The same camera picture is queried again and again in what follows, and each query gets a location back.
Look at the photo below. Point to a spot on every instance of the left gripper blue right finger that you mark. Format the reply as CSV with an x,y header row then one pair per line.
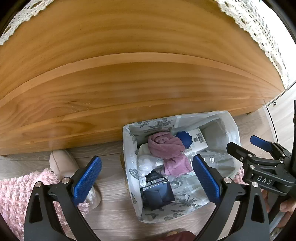
x,y
251,221

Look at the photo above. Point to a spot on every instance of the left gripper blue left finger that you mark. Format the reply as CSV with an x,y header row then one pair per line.
x,y
42,222

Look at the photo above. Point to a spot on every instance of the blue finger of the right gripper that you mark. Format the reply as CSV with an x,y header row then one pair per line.
x,y
277,151
238,152

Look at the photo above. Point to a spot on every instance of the purple cloth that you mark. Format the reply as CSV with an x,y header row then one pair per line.
x,y
169,148

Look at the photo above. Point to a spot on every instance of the dark blue box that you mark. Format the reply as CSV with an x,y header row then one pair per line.
x,y
157,192

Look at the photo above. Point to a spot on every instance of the right hand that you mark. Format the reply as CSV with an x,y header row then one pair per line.
x,y
286,207

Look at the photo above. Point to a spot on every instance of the pink fluffy rug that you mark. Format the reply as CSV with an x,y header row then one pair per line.
x,y
15,196

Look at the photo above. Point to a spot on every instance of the beige slipper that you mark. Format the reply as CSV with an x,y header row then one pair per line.
x,y
63,164

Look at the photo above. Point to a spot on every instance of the white bin with liner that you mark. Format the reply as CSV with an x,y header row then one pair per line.
x,y
158,161

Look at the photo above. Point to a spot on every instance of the brown checkered bed cover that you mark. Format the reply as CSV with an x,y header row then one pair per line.
x,y
246,14

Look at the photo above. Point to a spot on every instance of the wooden bed frame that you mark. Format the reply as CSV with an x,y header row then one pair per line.
x,y
79,71

